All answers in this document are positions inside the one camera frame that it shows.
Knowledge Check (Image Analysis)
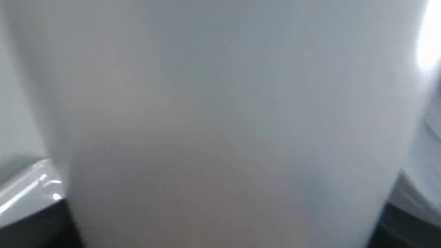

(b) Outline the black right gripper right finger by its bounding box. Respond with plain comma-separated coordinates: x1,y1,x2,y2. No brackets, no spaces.
367,204,441,248

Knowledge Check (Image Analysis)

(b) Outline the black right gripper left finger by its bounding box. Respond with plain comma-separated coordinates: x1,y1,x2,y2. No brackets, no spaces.
0,200,83,248

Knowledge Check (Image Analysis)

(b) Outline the translucent squeeze bottle amber liquid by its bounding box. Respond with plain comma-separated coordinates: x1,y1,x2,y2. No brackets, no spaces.
1,0,440,248

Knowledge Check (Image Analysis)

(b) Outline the white plastic tray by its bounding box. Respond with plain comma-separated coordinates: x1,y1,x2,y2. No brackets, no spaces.
0,158,67,228

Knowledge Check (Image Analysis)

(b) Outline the grey backdrop cloth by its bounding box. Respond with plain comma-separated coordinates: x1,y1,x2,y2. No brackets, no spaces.
388,69,441,227

